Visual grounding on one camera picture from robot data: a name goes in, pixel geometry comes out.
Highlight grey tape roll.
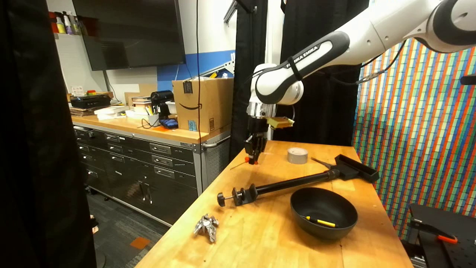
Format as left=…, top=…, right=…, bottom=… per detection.
left=286, top=145, right=309, bottom=165

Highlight orange handled tool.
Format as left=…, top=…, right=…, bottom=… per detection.
left=409, top=218, right=460, bottom=245

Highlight black drawer workbench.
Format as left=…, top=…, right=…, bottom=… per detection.
left=71, top=114, right=232, bottom=226

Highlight small blue object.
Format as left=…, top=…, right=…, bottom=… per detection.
left=158, top=117, right=180, bottom=129

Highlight black metal plate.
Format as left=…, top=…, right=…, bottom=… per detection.
left=407, top=202, right=476, bottom=268

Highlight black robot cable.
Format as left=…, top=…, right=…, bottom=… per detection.
left=330, top=38, right=409, bottom=86

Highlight orange floor marker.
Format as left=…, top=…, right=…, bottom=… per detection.
left=129, top=235, right=152, bottom=251

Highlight tan wrist camera mount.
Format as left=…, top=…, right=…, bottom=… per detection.
left=266, top=114, right=296, bottom=130

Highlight black desktop device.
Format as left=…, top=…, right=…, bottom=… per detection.
left=149, top=89, right=175, bottom=123

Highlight black wall monitor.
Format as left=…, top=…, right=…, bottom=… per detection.
left=71, top=0, right=187, bottom=71

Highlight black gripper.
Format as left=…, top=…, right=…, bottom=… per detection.
left=244, top=115, right=269, bottom=165

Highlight black bowl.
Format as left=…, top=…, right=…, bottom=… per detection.
left=288, top=185, right=360, bottom=240

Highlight white plastic container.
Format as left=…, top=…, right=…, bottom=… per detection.
left=92, top=104, right=131, bottom=121

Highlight bottles on shelf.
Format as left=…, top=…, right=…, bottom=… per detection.
left=48, top=10, right=85, bottom=35

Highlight silver metal fitting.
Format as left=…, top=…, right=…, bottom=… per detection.
left=192, top=212, right=220, bottom=245

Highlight yellow pen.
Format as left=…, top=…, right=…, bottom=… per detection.
left=305, top=214, right=338, bottom=229

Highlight dark foreground curtain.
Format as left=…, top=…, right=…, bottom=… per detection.
left=0, top=0, right=98, bottom=268

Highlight thin vertical pole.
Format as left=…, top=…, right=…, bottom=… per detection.
left=193, top=0, right=201, bottom=145

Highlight wide black curtain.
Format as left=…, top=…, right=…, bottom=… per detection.
left=272, top=0, right=370, bottom=147

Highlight brown cardboard box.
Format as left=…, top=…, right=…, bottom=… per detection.
left=171, top=77, right=235, bottom=133

